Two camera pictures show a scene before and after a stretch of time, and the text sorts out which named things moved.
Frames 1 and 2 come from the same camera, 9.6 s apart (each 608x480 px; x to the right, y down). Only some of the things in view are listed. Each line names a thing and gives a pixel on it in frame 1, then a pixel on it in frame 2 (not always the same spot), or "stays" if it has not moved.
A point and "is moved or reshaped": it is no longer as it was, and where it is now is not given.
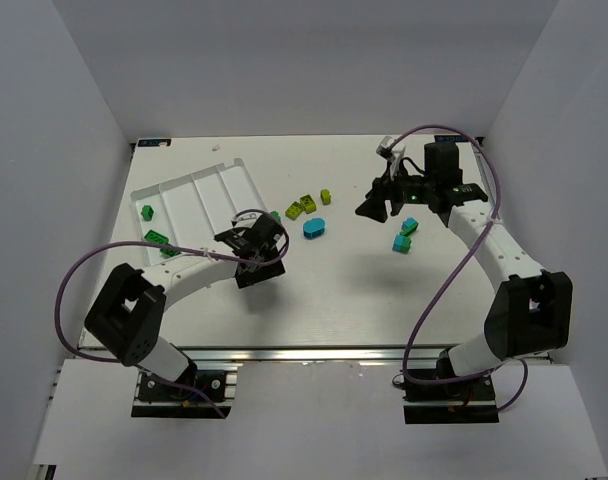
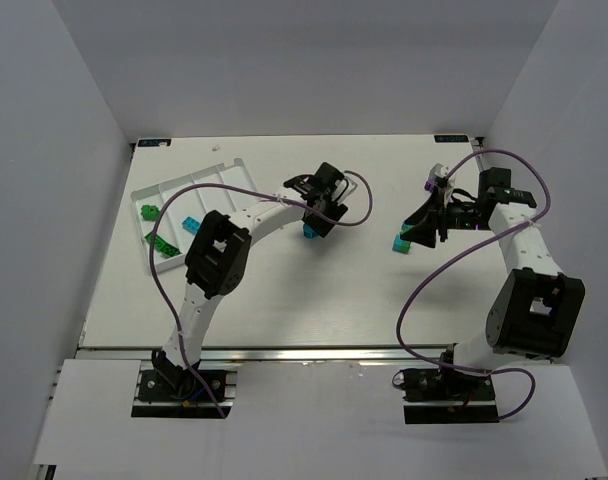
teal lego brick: [409, 226] is moved or reshaped
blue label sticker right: [450, 138] stays
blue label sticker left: [153, 142] stays
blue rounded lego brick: [313, 227] stays
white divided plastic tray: [192, 210] stays
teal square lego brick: [401, 244] stays
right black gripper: [392, 197] → [442, 220]
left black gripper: [257, 240] → [319, 217]
